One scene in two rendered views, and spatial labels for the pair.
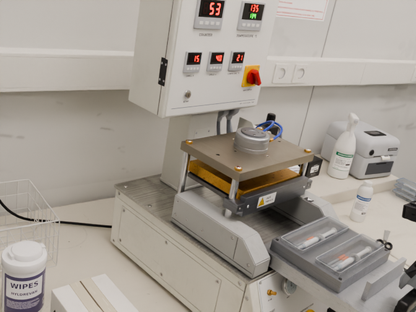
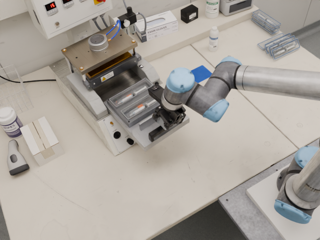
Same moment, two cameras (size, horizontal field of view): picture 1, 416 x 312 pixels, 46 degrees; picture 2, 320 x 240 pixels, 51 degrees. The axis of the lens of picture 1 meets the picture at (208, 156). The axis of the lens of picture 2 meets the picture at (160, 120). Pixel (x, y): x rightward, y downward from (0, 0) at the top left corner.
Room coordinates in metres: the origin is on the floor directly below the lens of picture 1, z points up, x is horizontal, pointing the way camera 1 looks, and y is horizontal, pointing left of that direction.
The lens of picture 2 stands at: (0.02, -0.61, 1.99)
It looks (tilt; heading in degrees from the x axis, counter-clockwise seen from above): 51 degrees down; 16
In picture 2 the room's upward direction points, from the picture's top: 6 degrees counter-clockwise
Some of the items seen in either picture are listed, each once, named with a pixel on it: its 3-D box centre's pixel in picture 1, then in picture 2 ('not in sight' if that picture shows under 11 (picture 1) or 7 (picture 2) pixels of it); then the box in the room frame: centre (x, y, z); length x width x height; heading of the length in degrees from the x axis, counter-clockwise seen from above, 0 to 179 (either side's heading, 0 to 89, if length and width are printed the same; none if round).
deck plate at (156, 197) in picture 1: (225, 210); (103, 74); (1.09, -0.07, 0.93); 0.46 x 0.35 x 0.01; 48
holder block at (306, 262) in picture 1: (330, 249); (137, 101); (0.89, -0.29, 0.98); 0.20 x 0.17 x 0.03; 138
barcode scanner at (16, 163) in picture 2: not in sight; (14, 155); (0.67, 0.25, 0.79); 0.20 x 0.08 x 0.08; 41
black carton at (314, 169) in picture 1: (307, 166); (189, 14); (1.75, -0.38, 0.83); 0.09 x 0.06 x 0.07; 137
